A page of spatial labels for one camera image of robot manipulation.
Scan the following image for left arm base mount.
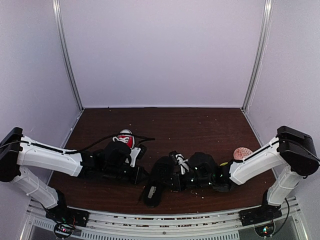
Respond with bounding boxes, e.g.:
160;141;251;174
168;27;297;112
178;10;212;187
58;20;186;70
43;190;90;240

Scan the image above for right aluminium frame post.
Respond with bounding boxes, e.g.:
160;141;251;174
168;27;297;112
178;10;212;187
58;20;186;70
242;0;274;113

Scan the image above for front aluminium rail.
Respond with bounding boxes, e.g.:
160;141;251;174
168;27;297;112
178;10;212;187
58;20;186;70
24;199;303;240

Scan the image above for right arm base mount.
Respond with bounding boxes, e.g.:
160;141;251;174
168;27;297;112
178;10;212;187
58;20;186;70
239;191;282;238

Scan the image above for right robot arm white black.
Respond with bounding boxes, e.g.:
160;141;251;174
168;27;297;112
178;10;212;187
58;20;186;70
167;125;320;221

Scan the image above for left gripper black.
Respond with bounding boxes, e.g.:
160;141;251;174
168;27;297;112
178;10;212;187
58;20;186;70
104;163;150;185

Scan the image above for upturned shoe orange sole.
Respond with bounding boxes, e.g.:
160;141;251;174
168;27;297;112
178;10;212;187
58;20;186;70
138;156;176;208

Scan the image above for left aluminium frame post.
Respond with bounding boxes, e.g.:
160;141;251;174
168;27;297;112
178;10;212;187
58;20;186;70
52;0;84;112

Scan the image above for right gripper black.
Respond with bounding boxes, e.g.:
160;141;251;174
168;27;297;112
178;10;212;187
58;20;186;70
161;170;213;192

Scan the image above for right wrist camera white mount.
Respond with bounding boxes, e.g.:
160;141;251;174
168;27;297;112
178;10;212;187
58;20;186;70
169;150;190;175

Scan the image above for red canvas sneaker white laces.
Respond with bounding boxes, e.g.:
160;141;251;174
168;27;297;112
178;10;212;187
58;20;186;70
112;129;135;149

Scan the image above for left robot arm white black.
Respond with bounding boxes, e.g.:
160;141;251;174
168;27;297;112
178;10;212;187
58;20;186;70
0;127;150;223

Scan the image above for aluminium frame post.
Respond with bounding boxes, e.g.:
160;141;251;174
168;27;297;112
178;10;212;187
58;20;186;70
52;0;84;112
242;0;274;113

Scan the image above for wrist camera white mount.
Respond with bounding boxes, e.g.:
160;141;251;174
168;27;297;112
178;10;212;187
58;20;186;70
129;144;147;168
169;150;190;175

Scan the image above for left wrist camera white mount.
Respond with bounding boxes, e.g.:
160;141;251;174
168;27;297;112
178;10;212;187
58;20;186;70
129;144;147;168

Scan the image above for red patterned bowl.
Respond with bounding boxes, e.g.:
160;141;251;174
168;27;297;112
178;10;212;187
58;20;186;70
233;147;253;161

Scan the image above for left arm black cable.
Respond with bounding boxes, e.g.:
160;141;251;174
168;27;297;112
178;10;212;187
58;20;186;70
0;134;156;155

